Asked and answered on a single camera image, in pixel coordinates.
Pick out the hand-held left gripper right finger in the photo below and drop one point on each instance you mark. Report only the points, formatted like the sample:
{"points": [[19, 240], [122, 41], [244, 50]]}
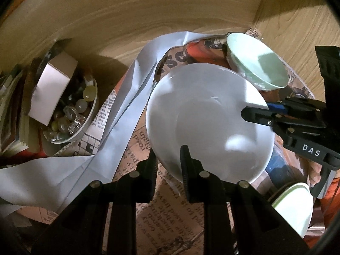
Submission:
{"points": [[187, 170]]}

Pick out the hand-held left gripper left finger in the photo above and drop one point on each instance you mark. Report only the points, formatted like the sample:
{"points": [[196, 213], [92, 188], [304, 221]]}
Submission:
{"points": [[148, 175]]}

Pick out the orange packet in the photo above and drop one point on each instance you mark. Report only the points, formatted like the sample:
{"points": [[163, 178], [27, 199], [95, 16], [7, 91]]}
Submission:
{"points": [[199, 51]]}

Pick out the pile of printed papers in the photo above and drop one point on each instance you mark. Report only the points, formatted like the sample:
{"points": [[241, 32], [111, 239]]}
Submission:
{"points": [[13, 117]]}

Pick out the person's right hand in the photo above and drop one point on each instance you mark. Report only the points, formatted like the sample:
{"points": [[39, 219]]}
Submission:
{"points": [[314, 171]]}

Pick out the long white paper strip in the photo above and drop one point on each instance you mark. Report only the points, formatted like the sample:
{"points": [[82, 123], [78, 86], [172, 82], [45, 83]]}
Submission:
{"points": [[66, 175]]}

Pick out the pale green bowl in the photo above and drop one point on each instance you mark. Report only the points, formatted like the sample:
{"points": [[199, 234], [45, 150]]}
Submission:
{"points": [[263, 63]]}

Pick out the small white cardboard box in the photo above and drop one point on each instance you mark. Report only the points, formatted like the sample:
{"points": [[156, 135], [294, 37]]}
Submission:
{"points": [[53, 85]]}

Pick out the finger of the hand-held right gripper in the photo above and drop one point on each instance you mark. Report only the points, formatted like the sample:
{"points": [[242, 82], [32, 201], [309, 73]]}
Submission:
{"points": [[277, 108], [255, 115]]}

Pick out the white mug with green rim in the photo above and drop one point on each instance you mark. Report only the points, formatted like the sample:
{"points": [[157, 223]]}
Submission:
{"points": [[292, 212]]}

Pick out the blue round object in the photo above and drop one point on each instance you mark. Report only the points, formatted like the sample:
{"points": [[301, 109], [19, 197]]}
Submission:
{"points": [[281, 164]]}

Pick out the small bowl of beads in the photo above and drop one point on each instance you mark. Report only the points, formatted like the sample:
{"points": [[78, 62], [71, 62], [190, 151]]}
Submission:
{"points": [[66, 122]]}

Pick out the brown newspaper-print mat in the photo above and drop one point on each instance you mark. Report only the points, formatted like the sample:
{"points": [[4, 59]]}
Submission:
{"points": [[148, 217]]}

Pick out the white bowl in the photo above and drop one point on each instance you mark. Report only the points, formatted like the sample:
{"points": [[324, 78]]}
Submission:
{"points": [[207, 111]]}

